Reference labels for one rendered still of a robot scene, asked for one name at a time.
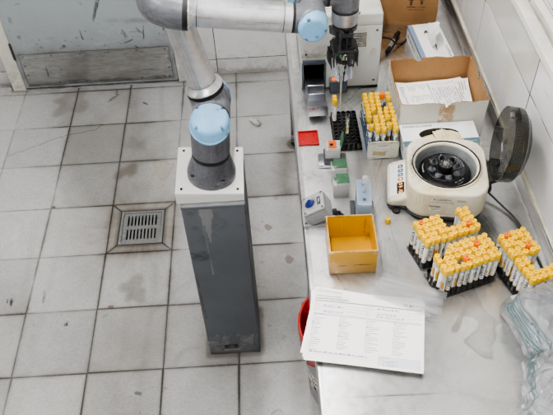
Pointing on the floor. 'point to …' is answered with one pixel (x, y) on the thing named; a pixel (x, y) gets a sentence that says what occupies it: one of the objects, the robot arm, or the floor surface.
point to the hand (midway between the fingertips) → (341, 76)
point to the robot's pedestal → (225, 272)
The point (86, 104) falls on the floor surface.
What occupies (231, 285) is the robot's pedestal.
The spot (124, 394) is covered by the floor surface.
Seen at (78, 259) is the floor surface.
